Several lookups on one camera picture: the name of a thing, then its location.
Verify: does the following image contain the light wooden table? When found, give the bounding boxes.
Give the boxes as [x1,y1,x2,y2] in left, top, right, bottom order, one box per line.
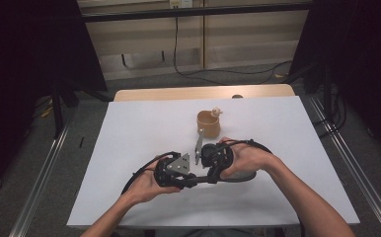
[113,83,296,103]

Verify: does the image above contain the black metal stand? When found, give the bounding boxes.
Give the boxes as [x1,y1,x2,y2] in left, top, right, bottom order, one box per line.
[50,78,65,139]

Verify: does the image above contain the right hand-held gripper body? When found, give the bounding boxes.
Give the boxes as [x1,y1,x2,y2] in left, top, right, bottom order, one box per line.
[200,142,235,171]

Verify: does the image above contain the tan pen holder cup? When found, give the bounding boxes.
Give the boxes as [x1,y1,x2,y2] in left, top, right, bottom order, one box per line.
[196,110,221,138]

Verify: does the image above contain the person's right hand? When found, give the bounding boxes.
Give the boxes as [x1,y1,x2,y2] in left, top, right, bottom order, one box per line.
[217,136,279,181]

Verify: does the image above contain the black power cable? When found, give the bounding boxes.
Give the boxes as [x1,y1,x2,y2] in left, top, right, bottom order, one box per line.
[173,7,293,86]

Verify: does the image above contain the white wall outlet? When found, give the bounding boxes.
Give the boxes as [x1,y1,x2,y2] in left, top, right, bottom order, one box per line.
[169,0,193,9]

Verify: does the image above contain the person's left hand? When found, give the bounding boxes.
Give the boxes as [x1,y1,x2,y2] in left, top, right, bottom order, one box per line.
[124,160,182,205]

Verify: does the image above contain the black floor cables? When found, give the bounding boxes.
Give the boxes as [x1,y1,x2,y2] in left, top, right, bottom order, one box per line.
[313,87,348,138]

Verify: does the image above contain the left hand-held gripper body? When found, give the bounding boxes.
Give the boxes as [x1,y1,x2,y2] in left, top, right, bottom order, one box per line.
[153,151,198,190]

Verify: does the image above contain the black curtain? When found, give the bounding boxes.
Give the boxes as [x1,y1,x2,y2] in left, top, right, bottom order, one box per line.
[288,0,381,162]
[0,0,109,198]

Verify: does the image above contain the metal floor rail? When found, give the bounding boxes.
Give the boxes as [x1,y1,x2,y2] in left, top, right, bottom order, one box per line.
[9,108,73,237]
[310,97,381,237]

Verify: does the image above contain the grey metallic pen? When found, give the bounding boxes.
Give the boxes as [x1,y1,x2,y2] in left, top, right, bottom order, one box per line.
[193,127,206,166]

